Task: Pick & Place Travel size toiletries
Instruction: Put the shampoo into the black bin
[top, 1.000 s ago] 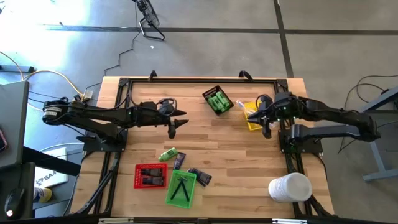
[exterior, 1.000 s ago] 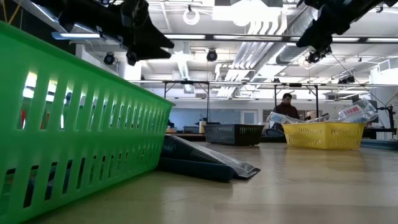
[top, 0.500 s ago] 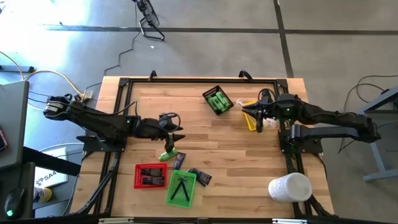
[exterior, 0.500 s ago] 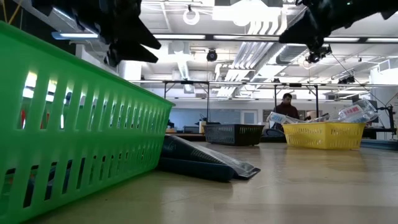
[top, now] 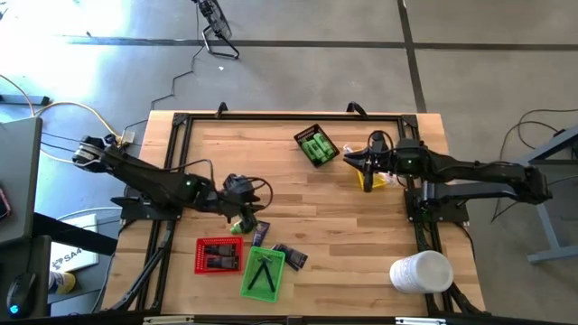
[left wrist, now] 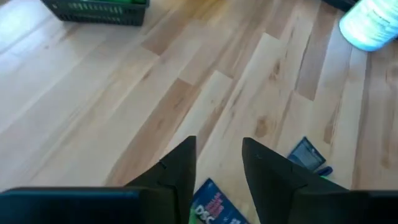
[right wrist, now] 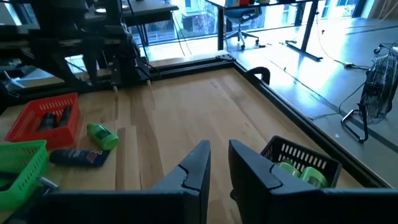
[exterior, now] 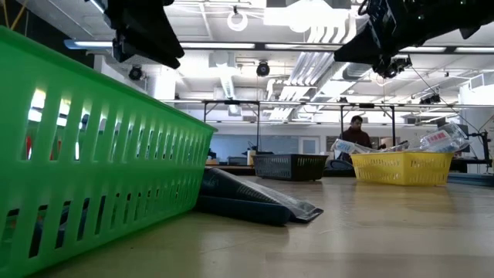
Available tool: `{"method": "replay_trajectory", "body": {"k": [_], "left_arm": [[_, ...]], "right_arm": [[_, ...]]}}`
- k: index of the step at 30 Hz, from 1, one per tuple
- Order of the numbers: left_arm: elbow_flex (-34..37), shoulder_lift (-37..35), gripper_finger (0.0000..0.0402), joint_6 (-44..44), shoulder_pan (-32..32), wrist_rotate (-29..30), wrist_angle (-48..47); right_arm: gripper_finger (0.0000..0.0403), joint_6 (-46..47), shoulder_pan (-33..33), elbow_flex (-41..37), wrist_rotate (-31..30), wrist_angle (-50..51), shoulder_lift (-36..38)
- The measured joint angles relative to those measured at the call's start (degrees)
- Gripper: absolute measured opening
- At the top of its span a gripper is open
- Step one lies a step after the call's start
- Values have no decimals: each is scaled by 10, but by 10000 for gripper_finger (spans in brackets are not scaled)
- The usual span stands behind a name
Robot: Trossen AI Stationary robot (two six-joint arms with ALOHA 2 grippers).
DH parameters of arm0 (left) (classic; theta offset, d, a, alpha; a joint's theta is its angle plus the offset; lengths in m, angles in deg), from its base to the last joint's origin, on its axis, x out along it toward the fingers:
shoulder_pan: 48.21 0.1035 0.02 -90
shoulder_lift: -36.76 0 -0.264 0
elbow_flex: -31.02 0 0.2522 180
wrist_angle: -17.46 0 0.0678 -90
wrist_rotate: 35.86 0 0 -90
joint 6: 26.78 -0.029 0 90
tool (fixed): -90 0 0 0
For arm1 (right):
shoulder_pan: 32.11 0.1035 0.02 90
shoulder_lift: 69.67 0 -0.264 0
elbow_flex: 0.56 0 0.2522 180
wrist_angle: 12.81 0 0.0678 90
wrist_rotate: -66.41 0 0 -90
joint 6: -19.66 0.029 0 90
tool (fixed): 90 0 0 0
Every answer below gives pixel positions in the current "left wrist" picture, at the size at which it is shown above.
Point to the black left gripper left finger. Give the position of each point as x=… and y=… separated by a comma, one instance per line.
x=180, y=168

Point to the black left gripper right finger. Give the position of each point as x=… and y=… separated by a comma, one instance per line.
x=273, y=180

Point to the black plastic basket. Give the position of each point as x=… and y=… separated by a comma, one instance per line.
x=102, y=14

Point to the white round container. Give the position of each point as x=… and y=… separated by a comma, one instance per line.
x=370, y=25

